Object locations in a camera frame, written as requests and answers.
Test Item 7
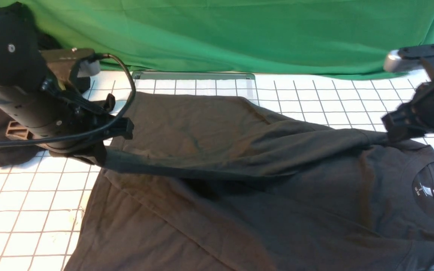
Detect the white grid table mat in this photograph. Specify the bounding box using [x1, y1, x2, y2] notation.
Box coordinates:
[0, 70, 434, 271]

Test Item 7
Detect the clear acrylic strip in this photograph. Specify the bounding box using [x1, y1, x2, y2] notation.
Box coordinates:
[131, 70, 255, 80]

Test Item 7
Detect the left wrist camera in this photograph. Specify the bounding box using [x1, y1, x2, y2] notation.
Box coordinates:
[41, 48, 101, 81]

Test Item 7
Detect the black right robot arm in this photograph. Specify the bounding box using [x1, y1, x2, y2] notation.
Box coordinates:
[381, 55, 434, 142]

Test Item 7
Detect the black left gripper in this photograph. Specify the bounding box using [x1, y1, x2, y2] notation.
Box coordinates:
[42, 81, 134, 166]

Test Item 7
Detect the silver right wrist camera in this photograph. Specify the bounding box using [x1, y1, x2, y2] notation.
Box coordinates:
[384, 44, 434, 73]

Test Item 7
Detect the dark gray long-sleeved shirt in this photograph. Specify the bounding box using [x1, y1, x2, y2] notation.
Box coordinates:
[65, 93, 434, 271]

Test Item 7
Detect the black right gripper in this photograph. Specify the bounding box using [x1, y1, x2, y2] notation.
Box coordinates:
[381, 79, 434, 142]

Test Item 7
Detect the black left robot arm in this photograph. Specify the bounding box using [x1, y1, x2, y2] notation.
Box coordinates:
[0, 2, 136, 167]

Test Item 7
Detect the green backdrop cloth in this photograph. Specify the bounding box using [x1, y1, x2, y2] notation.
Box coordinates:
[0, 0, 434, 80]

